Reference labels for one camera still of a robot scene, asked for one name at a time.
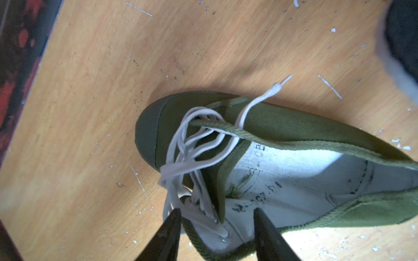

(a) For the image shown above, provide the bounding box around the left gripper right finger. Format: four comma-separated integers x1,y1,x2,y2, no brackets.
254,208,301,261

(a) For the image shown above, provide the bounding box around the green shoe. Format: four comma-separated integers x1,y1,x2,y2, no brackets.
135,83,418,261

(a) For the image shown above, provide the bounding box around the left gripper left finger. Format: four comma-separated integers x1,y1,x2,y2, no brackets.
135,208,182,261

